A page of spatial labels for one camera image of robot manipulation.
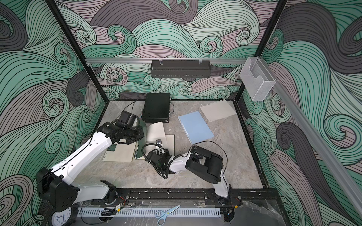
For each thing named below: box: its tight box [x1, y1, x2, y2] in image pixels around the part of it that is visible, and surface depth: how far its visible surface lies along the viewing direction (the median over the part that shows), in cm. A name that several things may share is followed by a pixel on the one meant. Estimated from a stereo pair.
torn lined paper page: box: [199, 99, 237, 122], surface depth 117 cm
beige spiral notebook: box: [102, 141, 137, 162], surface depth 90 cm
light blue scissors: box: [155, 204, 181, 226], surface depth 70 cm
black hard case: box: [142, 92, 171, 124], surface depth 119 cm
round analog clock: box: [50, 206, 73, 226], surface depth 66 cm
